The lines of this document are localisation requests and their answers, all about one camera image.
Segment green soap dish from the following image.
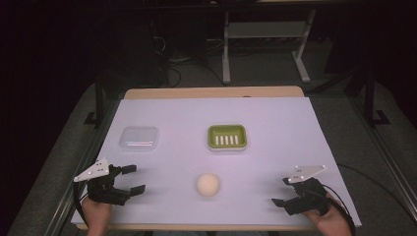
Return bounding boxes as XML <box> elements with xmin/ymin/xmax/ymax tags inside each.
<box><xmin>207</xmin><ymin>123</ymin><xmax>248</xmax><ymax>152</ymax></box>

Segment white metal desk frame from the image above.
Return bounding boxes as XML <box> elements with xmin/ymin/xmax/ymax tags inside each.
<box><xmin>221</xmin><ymin>8</ymin><xmax>318</xmax><ymax>86</ymax></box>

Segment black metal stand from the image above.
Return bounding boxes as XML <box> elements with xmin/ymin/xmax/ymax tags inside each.
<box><xmin>83</xmin><ymin>77</ymin><xmax>106</xmax><ymax>128</ymax></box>
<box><xmin>363</xmin><ymin>63</ymin><xmax>391</xmax><ymax>128</ymax></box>

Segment person's left hand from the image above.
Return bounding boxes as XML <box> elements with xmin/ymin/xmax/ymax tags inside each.
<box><xmin>81</xmin><ymin>196</ymin><xmax>113</xmax><ymax>236</ymax></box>

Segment aluminium rail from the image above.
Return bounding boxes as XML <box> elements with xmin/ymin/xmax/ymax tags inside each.
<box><xmin>42</xmin><ymin>97</ymin><xmax>123</xmax><ymax>236</ymax></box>
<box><xmin>346</xmin><ymin>94</ymin><xmax>417</xmax><ymax>215</ymax></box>

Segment white table sheet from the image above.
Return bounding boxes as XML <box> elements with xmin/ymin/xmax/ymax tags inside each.
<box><xmin>71</xmin><ymin>96</ymin><xmax>363</xmax><ymax>228</ymax></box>

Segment black floor cable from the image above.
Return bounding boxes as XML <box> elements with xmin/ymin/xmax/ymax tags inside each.
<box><xmin>336</xmin><ymin>162</ymin><xmax>417</xmax><ymax>217</ymax></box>

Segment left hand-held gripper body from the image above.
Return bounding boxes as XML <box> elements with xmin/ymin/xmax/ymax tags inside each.
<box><xmin>73</xmin><ymin>157</ymin><xmax>132</xmax><ymax>207</ymax></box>

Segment round beige soap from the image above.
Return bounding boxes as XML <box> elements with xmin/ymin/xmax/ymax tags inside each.
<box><xmin>196</xmin><ymin>172</ymin><xmax>220</xmax><ymax>199</ymax></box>

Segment clear plastic box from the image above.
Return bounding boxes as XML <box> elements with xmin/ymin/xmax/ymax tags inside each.
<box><xmin>118</xmin><ymin>125</ymin><xmax>159</xmax><ymax>153</ymax></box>

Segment person's right hand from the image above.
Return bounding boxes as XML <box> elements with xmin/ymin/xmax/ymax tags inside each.
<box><xmin>302</xmin><ymin>192</ymin><xmax>354</xmax><ymax>236</ymax></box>

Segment black floor cables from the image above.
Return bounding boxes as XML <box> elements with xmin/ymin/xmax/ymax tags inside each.
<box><xmin>151</xmin><ymin>33</ymin><xmax>227</xmax><ymax>89</ymax></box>

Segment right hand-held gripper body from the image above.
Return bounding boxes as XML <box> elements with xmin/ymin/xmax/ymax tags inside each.
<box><xmin>283</xmin><ymin>164</ymin><xmax>330</xmax><ymax>217</ymax></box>

